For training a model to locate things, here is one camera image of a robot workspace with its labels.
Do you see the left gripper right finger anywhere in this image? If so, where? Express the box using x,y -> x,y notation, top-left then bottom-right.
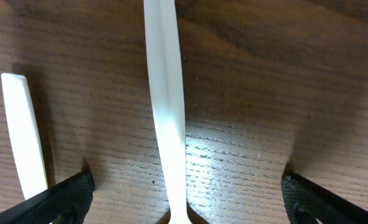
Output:
281,173 -> 368,224

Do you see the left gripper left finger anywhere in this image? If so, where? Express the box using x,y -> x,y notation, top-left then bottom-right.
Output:
0,171 -> 95,224

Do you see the white spoon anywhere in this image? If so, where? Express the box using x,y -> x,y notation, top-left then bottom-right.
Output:
1,73 -> 48,200
143,0 -> 190,223

